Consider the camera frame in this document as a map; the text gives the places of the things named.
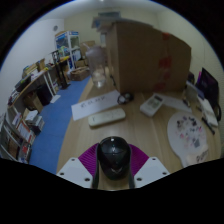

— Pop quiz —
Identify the large brown cardboard box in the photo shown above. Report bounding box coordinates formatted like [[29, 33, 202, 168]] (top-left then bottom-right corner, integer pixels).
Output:
[[105, 20, 193, 95]]

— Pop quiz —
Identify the black pen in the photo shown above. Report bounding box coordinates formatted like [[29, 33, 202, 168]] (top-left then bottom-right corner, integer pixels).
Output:
[[200, 116, 216, 136]]

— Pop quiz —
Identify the white remote with grey display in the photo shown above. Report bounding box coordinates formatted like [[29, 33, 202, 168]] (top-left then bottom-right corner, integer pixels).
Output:
[[139, 93, 166, 118]]

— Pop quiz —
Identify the blue and white cabinet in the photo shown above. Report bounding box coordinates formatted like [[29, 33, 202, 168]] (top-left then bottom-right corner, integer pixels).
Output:
[[54, 30, 82, 63]]

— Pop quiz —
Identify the white paper sheet with writing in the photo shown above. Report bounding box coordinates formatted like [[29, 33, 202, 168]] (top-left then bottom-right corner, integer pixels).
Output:
[[70, 89, 122, 122]]

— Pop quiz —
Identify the open cardboard box on floor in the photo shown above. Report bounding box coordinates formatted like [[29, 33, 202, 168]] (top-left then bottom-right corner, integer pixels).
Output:
[[69, 66, 91, 82]]

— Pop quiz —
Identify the black computer mouse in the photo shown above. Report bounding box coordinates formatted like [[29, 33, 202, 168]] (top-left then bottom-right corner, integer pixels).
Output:
[[96, 135, 133, 182]]

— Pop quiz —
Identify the wooden side desk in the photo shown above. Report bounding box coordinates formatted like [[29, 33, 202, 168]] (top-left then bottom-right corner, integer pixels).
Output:
[[6, 56, 73, 113]]

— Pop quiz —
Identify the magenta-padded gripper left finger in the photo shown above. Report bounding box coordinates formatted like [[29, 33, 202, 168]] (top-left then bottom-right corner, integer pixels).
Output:
[[55, 143, 101, 190]]

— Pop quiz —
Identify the black coiled cable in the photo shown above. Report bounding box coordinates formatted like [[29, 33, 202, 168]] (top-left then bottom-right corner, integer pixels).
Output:
[[116, 92, 135, 105]]

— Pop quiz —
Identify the clear plastic pitcher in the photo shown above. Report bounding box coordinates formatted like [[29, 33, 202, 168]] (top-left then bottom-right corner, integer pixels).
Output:
[[85, 44, 108, 89]]

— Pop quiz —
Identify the cluttered shelf unit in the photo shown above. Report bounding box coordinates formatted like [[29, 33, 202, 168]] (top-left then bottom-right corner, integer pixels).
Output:
[[0, 103, 46, 164]]

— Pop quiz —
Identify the long white remote control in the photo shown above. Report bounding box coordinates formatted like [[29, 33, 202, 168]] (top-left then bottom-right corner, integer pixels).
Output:
[[87, 107, 127, 128]]

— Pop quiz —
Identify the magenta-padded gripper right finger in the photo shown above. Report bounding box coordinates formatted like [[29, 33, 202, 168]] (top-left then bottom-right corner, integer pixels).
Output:
[[128, 143, 171, 190]]

